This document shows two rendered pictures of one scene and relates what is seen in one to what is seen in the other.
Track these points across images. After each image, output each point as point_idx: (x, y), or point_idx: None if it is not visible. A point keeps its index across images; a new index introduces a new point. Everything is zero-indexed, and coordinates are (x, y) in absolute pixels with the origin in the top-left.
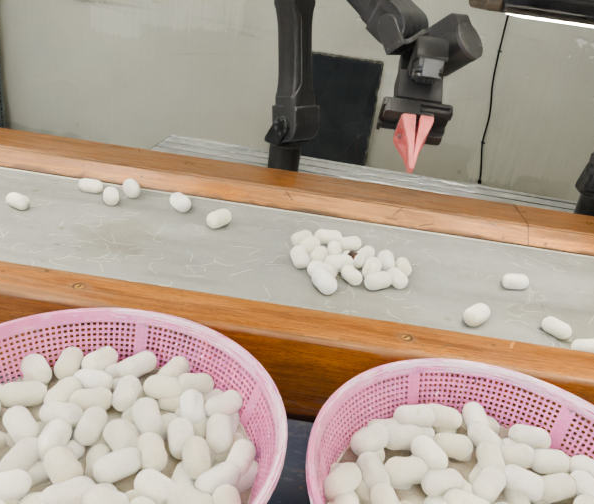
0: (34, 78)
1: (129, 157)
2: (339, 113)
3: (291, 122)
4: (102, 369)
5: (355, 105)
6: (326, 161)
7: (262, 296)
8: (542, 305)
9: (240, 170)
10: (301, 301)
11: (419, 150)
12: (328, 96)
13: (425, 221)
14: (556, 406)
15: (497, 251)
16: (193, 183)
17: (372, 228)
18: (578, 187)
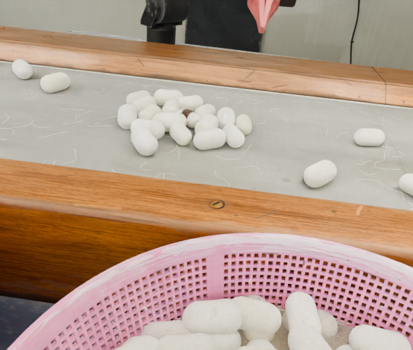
0: None
1: None
2: (236, 22)
3: (161, 3)
4: None
5: (248, 15)
6: (206, 47)
7: (66, 159)
8: (400, 162)
9: (98, 42)
10: (112, 164)
11: (270, 7)
12: (227, 9)
13: (279, 82)
14: None
15: (352, 110)
16: (45, 53)
17: (223, 91)
18: None
